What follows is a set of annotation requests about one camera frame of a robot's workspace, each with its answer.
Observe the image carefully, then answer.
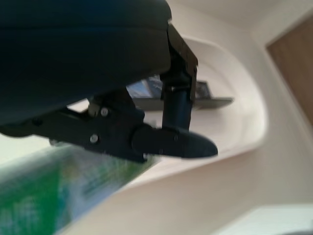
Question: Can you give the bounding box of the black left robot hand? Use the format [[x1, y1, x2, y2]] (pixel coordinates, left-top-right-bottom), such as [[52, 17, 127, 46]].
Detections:
[[0, 0, 219, 163]]

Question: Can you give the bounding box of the green toothpaste box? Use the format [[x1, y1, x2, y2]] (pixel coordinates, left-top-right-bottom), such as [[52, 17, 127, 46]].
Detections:
[[0, 142, 157, 235]]

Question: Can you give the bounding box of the dark flat packet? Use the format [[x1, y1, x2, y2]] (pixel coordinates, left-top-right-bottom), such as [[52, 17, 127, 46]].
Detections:
[[126, 75, 234, 111]]

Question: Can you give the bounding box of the brown wooden door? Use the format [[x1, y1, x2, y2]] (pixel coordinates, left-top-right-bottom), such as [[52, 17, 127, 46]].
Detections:
[[266, 16, 313, 124]]

